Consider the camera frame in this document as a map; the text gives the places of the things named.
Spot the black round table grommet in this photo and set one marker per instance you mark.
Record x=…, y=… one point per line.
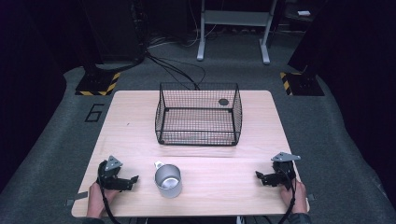
x=223, y=101

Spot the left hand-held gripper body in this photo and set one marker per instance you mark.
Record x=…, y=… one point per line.
x=109, y=174

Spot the person's right hand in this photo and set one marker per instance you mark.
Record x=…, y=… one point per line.
x=295, y=199

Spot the silver metal cup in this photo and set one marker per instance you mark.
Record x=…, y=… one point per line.
x=168, y=181

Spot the small grey tape piece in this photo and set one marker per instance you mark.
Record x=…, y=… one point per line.
x=310, y=197

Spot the black cabinet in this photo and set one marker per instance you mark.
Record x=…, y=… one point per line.
x=115, y=31

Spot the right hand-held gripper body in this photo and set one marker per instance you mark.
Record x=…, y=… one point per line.
x=284, y=170

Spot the black base with striped tape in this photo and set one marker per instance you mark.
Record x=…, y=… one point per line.
x=98, y=83
x=303, y=84

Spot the person's left hand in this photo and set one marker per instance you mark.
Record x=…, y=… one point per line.
x=98, y=200

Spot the grey tape strip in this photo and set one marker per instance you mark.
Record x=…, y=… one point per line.
x=77, y=197

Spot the white metal stand frame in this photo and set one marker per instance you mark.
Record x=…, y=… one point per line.
x=236, y=18

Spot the small white box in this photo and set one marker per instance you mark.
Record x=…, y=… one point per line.
x=304, y=13

